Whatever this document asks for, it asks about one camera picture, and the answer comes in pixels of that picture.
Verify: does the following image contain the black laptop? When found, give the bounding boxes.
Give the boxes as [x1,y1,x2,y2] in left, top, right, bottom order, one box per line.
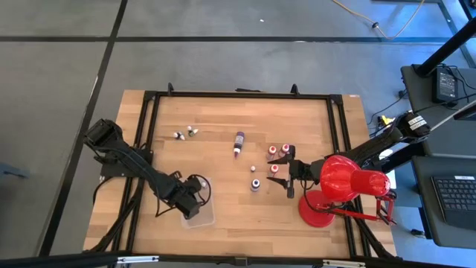
[431,174,476,231]

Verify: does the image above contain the purple food coloring bottle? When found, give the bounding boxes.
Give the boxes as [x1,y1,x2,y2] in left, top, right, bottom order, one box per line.
[233,130,245,158]

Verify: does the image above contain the silver metal bracket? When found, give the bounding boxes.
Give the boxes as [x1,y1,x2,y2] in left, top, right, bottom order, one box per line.
[321,259,366,268]
[117,255,160,264]

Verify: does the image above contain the black pole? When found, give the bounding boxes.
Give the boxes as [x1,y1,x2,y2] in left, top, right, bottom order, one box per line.
[414,16,476,78]

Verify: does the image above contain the black crossbar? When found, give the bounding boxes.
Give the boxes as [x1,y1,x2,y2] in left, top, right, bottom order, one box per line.
[0,251,476,268]

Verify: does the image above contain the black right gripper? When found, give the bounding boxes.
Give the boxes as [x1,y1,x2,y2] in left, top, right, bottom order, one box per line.
[266,144,323,200]

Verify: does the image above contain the white cable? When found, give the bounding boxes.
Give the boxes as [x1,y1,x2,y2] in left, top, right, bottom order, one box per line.
[427,98,476,131]

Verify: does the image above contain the clear plastic container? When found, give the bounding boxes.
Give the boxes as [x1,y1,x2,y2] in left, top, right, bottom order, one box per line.
[180,175,217,229]

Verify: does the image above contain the black power adapter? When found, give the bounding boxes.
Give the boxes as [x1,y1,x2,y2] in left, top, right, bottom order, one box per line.
[432,66,460,106]

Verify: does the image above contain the black aluminium table frame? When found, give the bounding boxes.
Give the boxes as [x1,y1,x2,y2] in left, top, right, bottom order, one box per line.
[83,82,397,264]

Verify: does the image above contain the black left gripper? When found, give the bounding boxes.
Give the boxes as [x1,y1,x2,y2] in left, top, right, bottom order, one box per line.
[163,173,204,221]

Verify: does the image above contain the dark grey side desk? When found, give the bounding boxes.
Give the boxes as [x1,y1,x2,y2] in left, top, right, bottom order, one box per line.
[411,155,476,250]

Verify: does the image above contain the yellow floor cable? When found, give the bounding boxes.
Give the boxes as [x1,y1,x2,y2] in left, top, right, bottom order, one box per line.
[332,0,425,41]

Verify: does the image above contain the red desk lamp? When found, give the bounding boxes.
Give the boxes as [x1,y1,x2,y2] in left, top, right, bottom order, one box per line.
[297,155,397,229]

